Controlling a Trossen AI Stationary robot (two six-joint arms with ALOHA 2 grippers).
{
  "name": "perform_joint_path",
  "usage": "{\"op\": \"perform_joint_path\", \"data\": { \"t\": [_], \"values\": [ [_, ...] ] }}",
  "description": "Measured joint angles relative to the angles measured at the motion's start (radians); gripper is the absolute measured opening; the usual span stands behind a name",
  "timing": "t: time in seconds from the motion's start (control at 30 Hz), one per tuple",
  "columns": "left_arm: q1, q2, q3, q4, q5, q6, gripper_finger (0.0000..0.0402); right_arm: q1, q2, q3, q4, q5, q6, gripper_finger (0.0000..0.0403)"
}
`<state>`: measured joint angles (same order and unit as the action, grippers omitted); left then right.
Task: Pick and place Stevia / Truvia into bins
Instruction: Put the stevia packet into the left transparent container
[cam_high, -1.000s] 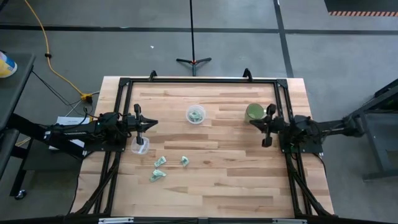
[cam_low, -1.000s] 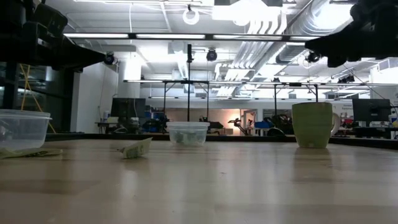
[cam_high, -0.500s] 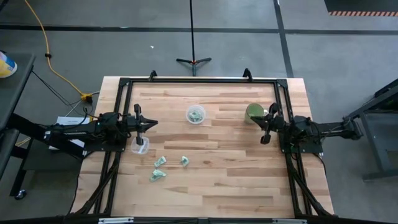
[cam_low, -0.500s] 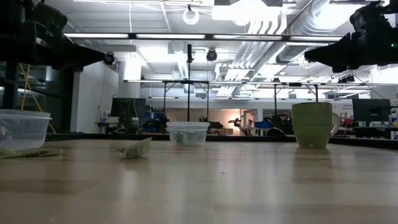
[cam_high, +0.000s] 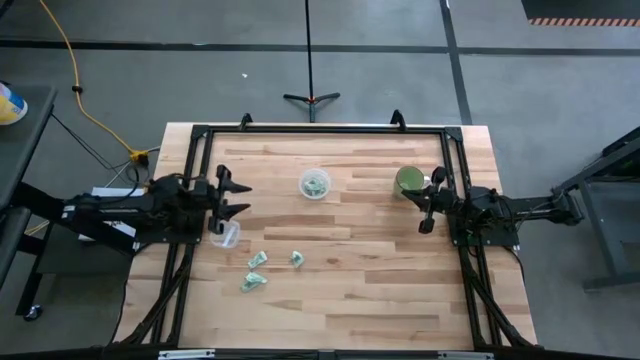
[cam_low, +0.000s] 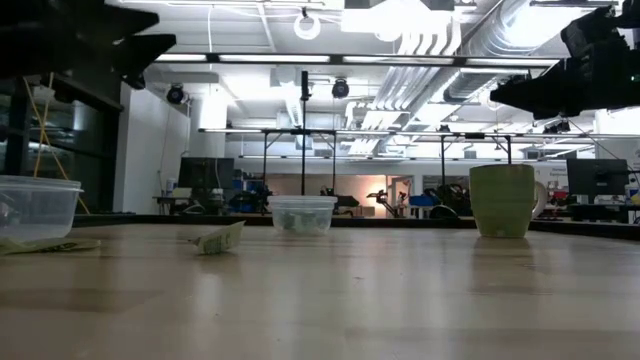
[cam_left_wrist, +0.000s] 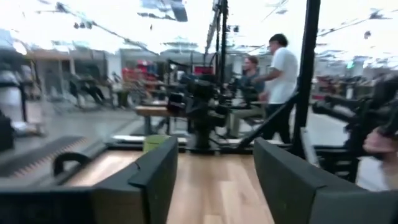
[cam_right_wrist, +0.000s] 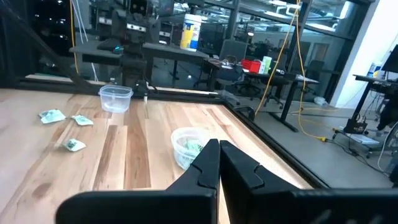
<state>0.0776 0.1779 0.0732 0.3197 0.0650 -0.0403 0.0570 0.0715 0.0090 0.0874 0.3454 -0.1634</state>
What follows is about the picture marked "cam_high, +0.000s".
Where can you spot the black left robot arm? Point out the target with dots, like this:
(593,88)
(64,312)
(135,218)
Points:
(135,207)

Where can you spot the clear round plastic cup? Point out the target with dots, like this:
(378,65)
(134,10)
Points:
(315,171)

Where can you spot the black floor mat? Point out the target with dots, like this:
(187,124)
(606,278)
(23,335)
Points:
(580,8)

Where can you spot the silver metal bracket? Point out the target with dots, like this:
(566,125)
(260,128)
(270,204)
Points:
(186,354)
(465,355)

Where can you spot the black caster wheel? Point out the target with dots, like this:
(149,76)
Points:
(33,313)

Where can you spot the black tripod stand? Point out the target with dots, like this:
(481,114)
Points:
(310,60)

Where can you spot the orange black hazard tape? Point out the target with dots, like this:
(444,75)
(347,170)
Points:
(585,22)

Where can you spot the black aluminium rig frame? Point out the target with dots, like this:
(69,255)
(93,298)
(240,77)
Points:
(325,129)

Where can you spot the yellow white wipes canister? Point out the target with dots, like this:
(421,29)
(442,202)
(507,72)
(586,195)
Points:
(9,106)

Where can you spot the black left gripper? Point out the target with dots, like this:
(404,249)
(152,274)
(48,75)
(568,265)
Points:
(212,200)

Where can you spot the black side table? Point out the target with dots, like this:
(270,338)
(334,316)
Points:
(22,135)

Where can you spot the black metal cart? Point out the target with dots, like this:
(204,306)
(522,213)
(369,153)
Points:
(605,210)

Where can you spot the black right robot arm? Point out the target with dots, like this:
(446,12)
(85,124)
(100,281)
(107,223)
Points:
(500,210)

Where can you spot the white green sweetener packet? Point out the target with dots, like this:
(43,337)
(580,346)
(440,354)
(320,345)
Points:
(297,258)
(321,188)
(315,176)
(257,260)
(310,186)
(253,281)

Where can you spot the clear plastic tub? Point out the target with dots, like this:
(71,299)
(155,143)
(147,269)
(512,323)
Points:
(227,240)

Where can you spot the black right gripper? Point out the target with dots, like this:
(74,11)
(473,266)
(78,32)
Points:
(442,200)

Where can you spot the white paper sheet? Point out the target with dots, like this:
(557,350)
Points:
(122,229)
(112,191)

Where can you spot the green ceramic mug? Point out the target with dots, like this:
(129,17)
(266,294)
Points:
(407,176)

